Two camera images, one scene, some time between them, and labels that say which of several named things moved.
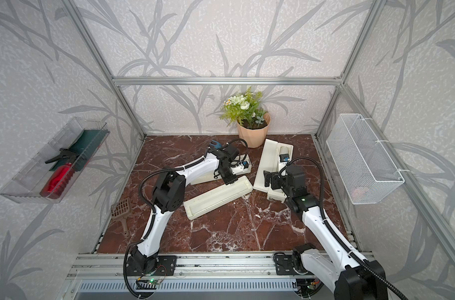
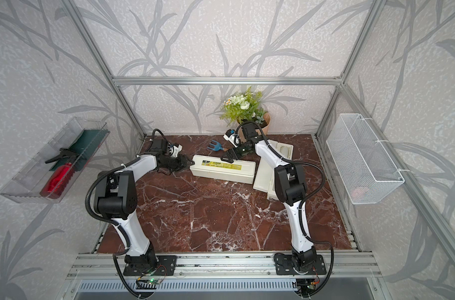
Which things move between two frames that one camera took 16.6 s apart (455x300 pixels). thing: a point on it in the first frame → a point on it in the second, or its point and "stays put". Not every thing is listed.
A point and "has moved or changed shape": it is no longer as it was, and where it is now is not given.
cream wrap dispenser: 224,193 has moved or changed shape
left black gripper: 231,181 → 182,164
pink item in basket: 357,192 stays put
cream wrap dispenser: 269,161 stays put
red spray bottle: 57,182 stays put
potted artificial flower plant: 252,118 stays put
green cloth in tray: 83,148 stays put
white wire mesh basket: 367,170 stays put
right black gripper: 275,179 → 232,150
